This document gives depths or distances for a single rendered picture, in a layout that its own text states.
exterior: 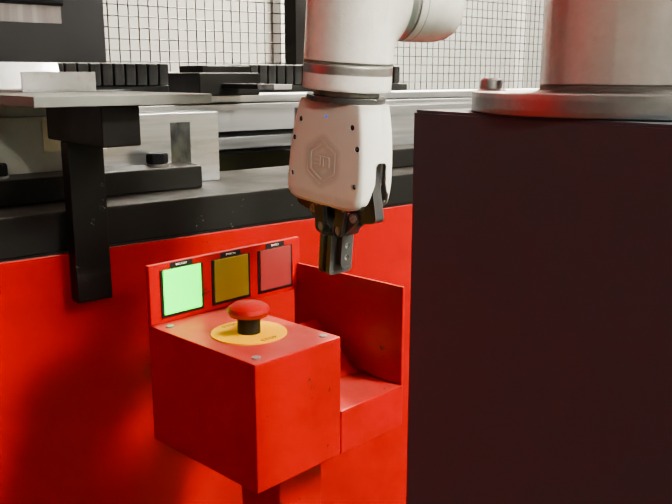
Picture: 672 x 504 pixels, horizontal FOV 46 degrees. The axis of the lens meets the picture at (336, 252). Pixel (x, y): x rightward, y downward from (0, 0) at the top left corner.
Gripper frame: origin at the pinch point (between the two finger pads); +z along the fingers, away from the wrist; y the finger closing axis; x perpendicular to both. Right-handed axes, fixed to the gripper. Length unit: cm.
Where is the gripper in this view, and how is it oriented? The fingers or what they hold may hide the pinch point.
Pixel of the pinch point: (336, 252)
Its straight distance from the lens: 79.9
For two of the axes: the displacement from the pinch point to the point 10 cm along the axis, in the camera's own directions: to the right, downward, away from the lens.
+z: -0.6, 9.6, 2.7
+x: 6.9, -1.6, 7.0
